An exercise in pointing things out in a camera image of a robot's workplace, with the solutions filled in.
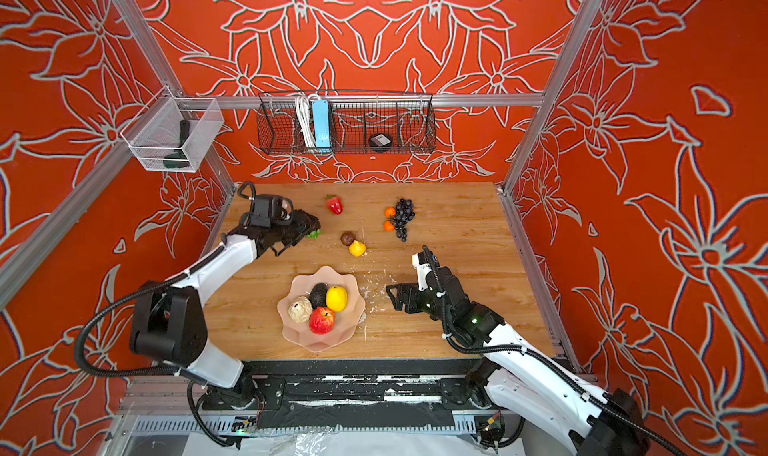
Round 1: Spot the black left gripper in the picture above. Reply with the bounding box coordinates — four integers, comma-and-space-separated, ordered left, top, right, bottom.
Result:
272, 208, 318, 247

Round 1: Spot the yellow fake lemon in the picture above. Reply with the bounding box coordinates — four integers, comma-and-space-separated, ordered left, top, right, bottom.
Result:
326, 286, 348, 313

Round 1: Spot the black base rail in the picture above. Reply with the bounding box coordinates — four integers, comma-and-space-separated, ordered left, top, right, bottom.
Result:
227, 359, 523, 439

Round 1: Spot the light blue box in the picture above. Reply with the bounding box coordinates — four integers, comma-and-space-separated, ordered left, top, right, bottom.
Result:
311, 99, 331, 153

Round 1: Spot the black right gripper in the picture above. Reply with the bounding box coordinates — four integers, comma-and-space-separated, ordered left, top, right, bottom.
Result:
384, 281, 456, 328

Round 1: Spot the clear plastic wall bin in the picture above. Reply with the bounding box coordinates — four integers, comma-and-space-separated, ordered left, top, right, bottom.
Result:
120, 94, 224, 173

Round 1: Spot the black wire wall basket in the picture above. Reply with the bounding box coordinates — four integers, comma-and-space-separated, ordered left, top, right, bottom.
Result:
256, 91, 437, 156

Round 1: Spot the dark fake grape bunch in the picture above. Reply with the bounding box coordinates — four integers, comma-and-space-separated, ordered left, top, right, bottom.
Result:
391, 199, 415, 242

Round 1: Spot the white cable bundle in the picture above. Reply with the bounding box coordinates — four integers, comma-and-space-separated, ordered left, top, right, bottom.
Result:
295, 94, 316, 151

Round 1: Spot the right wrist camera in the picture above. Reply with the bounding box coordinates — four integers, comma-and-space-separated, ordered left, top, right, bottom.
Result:
412, 252, 433, 292

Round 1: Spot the dark fake avocado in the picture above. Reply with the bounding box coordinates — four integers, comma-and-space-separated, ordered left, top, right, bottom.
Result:
308, 283, 328, 309

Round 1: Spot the black brush in bin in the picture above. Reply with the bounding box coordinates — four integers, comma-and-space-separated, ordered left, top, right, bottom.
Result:
163, 119, 191, 169

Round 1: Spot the white fake garlic bulb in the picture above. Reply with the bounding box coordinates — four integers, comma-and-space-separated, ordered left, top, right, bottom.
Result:
287, 296, 314, 324

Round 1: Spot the pink scalloped fruit bowl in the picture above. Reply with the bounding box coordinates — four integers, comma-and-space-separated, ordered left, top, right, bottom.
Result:
277, 266, 366, 353

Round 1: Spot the red fake strawberry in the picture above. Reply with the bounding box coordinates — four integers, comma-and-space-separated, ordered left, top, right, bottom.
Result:
325, 195, 344, 215

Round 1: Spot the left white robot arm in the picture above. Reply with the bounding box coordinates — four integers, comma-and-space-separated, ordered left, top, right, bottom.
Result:
74, 195, 321, 401

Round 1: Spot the red fake apple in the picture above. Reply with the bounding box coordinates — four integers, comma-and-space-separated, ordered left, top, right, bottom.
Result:
308, 307, 336, 335

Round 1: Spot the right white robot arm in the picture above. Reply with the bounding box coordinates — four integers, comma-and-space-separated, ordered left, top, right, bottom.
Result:
386, 264, 682, 455

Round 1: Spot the yellow fake pear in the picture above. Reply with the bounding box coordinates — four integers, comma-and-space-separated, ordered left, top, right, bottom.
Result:
348, 240, 367, 257

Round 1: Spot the brown fake passion fruit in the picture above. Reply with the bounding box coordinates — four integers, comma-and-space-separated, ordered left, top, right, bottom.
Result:
340, 232, 355, 246

